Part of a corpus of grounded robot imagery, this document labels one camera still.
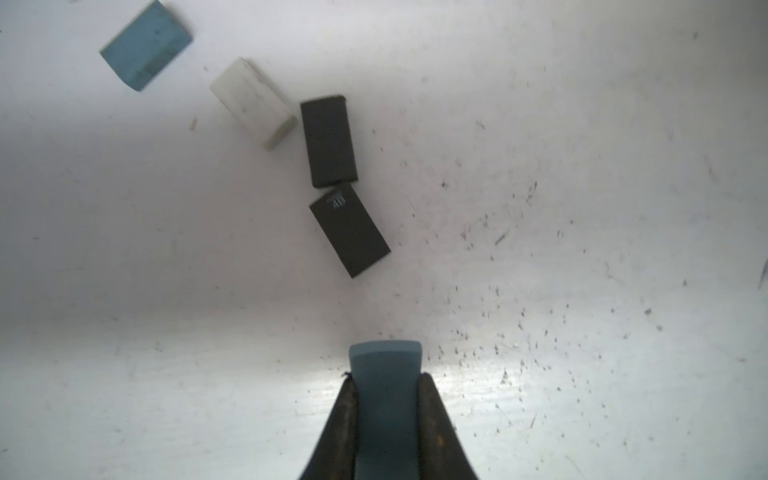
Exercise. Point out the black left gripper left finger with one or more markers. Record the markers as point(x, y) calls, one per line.
point(334, 455)

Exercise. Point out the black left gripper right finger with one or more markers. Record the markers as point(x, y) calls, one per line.
point(441, 455)

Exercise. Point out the blue eraser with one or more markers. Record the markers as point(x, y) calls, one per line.
point(386, 374)
point(146, 46)

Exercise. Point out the dark grey eraser lower centre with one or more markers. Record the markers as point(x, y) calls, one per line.
point(349, 228)

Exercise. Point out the dark grey eraser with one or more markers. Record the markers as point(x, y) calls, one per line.
point(349, 228)
point(328, 141)

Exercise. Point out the dark grey eraser upper centre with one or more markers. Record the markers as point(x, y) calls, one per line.
point(328, 141)

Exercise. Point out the white eraser left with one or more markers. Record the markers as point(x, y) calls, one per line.
point(251, 98)

